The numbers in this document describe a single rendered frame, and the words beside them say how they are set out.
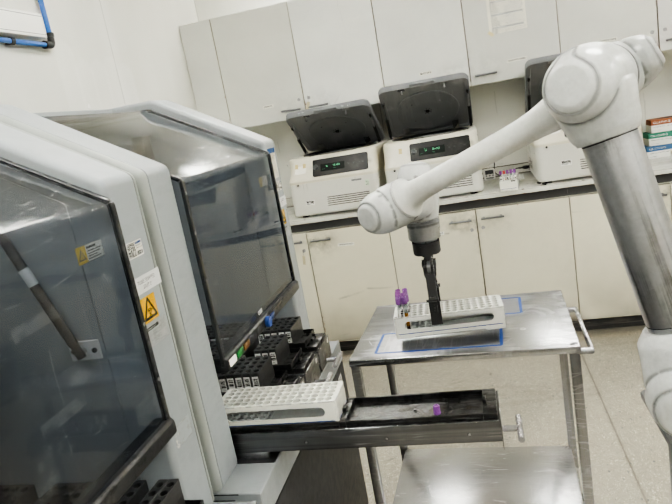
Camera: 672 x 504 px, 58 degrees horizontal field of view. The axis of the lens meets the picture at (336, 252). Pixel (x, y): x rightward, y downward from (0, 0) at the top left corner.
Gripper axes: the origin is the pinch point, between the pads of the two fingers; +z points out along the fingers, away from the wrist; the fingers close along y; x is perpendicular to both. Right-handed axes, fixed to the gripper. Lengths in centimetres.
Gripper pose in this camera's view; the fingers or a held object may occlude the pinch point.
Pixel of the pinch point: (436, 309)
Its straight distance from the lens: 172.6
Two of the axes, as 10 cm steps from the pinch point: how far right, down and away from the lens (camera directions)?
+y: 1.5, -2.4, 9.6
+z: 1.8, 9.6, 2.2
